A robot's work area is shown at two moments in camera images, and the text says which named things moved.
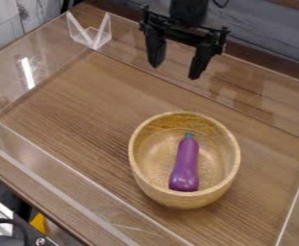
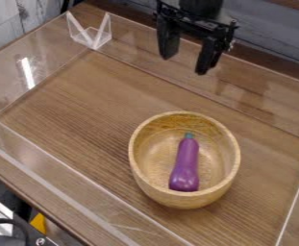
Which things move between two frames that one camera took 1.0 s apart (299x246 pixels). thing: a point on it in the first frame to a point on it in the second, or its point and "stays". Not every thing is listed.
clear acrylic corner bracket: (90, 36) stays
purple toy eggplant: (184, 178) stays
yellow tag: (40, 222) stays
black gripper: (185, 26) to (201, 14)
